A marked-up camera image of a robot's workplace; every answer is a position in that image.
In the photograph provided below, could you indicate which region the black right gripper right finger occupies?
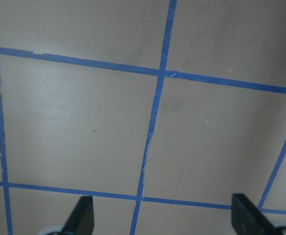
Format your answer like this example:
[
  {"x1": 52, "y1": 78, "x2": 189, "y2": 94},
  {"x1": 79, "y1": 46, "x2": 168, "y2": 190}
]
[{"x1": 231, "y1": 193, "x2": 286, "y2": 235}]

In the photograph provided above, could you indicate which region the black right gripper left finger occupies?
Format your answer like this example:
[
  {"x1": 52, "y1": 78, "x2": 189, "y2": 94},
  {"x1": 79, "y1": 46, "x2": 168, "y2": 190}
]
[{"x1": 41, "y1": 195, "x2": 95, "y2": 235}]

